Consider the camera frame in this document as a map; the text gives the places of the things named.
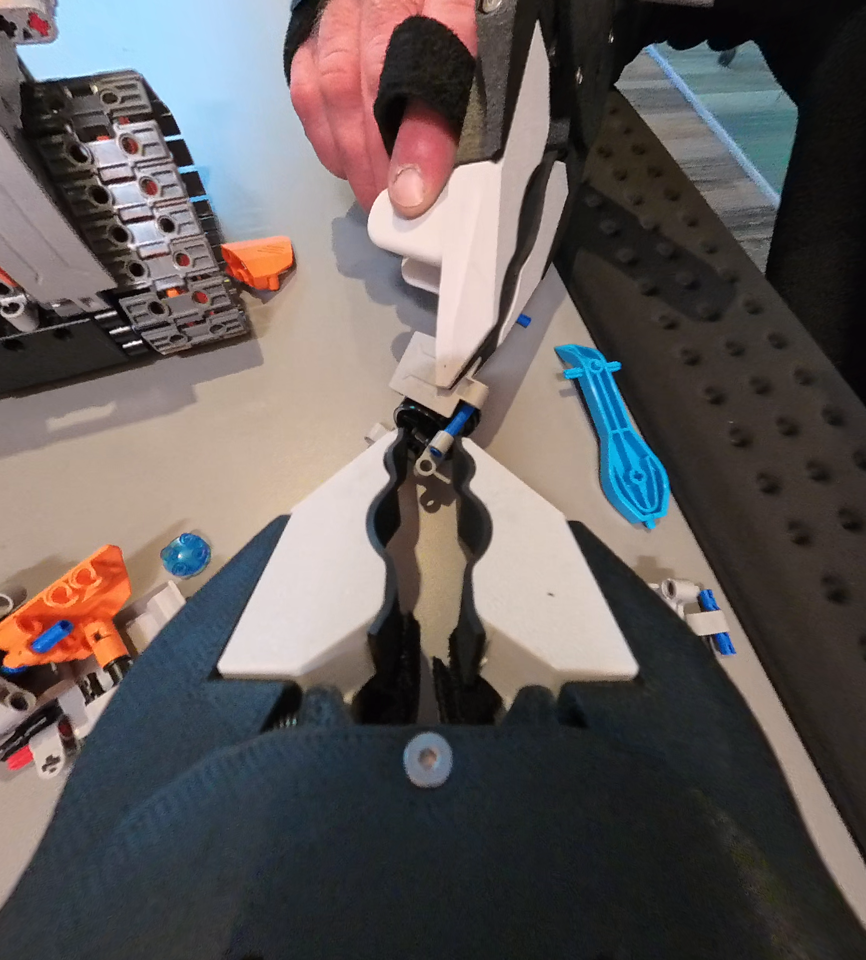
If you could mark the large grey tracked brick vehicle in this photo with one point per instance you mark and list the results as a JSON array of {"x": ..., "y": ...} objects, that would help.
[{"x": 118, "y": 195}]

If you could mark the orange wedge brick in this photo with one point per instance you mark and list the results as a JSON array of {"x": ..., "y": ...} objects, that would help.
[{"x": 260, "y": 266}]

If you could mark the small grey orange brick assembly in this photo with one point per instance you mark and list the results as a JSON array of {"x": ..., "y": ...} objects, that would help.
[{"x": 65, "y": 608}]

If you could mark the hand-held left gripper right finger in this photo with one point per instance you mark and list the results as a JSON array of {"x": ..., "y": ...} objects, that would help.
[{"x": 553, "y": 593}]

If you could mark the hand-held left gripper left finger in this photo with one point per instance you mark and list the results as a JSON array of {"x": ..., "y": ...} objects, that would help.
[{"x": 313, "y": 600}]

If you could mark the person's right hand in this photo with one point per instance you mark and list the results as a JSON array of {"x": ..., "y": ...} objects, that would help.
[{"x": 343, "y": 90}]

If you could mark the light blue paddle piece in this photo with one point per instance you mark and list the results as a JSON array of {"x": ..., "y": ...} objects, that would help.
[{"x": 628, "y": 465}]

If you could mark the grey axle connector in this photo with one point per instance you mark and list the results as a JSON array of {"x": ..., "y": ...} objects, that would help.
[{"x": 433, "y": 461}]

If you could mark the grey sleeve with blue pins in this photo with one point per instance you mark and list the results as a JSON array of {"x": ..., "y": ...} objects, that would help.
[{"x": 696, "y": 603}]

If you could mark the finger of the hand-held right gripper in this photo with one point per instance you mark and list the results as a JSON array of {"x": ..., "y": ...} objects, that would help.
[
  {"x": 501, "y": 195},
  {"x": 550, "y": 225}
]

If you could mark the person's black clothing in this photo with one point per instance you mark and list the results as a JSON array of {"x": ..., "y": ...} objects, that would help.
[{"x": 853, "y": 225}]

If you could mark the blue transparent round stud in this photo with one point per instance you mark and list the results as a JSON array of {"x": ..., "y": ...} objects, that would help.
[{"x": 185, "y": 555}]

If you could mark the black dimpled foam mat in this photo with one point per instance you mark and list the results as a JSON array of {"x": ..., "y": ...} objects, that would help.
[{"x": 763, "y": 525}]

